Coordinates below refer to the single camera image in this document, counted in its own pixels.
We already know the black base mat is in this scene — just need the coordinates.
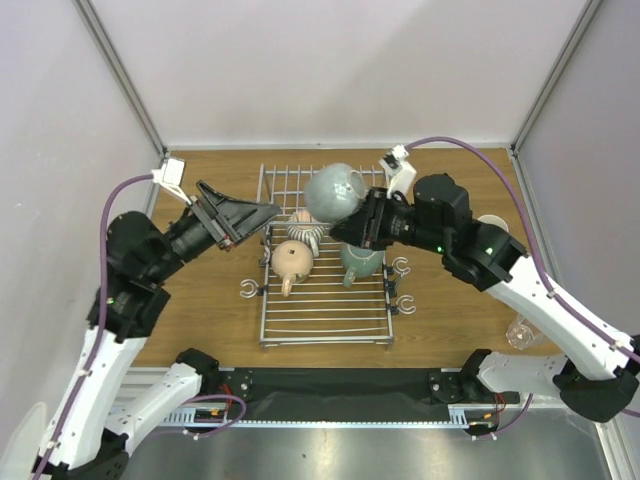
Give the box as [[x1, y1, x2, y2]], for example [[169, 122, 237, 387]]
[[222, 368, 445, 406]]

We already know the white ribbed mug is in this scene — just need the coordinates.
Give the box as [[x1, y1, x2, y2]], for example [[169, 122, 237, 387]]
[[286, 209, 325, 257]]

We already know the clear glass cup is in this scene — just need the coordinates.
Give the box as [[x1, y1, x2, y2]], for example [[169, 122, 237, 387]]
[[506, 315, 544, 350]]

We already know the metal wire dish rack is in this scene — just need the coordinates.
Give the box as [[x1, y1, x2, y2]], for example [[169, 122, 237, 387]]
[[256, 165, 394, 348]]

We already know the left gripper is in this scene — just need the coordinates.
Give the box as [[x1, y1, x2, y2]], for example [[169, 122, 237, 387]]
[[145, 180, 280, 284]]

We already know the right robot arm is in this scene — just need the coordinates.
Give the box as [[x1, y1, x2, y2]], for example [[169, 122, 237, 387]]
[[330, 174, 639, 423]]

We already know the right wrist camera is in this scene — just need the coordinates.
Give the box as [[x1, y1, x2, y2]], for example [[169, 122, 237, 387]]
[[379, 145, 417, 199]]

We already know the teal ceramic mug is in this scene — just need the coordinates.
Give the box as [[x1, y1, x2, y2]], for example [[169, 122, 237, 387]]
[[340, 243, 384, 288]]

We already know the white cable duct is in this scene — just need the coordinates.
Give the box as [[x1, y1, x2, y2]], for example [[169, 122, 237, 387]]
[[157, 401, 499, 431]]

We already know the beige ceramic mug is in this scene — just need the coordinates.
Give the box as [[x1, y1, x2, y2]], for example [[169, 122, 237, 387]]
[[271, 240, 314, 297]]

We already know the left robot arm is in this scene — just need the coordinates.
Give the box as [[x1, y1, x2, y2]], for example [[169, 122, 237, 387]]
[[28, 180, 281, 479]]

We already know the orange mug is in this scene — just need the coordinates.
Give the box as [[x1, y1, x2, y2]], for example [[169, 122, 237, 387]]
[[478, 214, 510, 233]]

